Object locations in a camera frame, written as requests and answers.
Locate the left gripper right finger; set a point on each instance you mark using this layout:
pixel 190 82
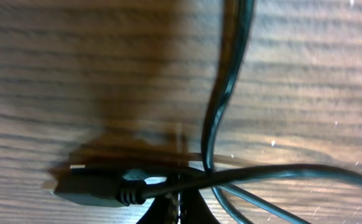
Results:
pixel 193 208

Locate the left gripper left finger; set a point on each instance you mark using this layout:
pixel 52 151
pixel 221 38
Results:
pixel 163 210

